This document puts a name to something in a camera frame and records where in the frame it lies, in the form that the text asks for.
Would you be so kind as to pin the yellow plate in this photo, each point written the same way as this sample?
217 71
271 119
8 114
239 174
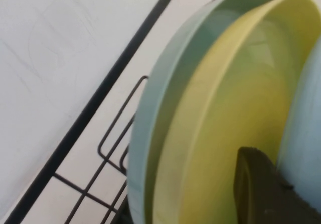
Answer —
225 96

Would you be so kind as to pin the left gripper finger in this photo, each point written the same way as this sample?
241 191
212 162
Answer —
260 199

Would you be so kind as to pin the light blue plate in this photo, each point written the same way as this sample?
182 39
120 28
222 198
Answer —
308 121

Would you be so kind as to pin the green plate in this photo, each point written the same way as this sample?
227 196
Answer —
160 96

